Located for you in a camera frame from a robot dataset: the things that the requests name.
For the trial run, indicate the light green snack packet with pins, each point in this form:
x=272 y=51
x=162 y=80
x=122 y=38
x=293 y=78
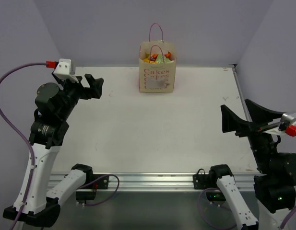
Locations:
x=160 y=59

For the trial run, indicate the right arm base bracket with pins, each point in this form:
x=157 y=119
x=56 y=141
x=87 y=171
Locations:
x=201 y=180

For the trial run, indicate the aluminium mounting rail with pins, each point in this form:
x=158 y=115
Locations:
x=158 y=182

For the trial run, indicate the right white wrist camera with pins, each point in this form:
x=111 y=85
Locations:
x=286 y=126

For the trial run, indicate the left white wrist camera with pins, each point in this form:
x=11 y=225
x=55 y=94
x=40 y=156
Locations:
x=65 y=70

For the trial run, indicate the yellow snack packet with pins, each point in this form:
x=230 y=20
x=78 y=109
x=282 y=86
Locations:
x=148 y=59

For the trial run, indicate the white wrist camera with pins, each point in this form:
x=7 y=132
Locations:
x=286 y=126
x=65 y=70

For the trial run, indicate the orange snack bag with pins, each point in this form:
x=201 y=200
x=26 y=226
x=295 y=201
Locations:
x=168 y=55

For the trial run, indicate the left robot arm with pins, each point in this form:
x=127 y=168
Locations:
x=36 y=205

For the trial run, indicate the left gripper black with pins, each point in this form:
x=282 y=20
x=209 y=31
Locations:
x=81 y=86

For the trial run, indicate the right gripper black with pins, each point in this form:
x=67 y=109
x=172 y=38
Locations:
x=260 y=115

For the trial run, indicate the paper bag with pink handles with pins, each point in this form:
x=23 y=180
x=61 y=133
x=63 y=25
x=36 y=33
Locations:
x=153 y=77

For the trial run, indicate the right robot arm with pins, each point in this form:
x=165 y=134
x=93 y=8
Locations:
x=275 y=187

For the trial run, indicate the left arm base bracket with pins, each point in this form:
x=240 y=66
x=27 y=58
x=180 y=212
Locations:
x=88 y=192

